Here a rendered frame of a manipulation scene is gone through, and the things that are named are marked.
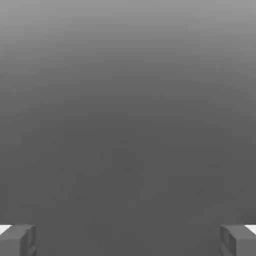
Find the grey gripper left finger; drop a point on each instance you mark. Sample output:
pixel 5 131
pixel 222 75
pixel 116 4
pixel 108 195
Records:
pixel 16 242

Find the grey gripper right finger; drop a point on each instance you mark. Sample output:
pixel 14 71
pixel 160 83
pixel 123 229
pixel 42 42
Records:
pixel 240 242

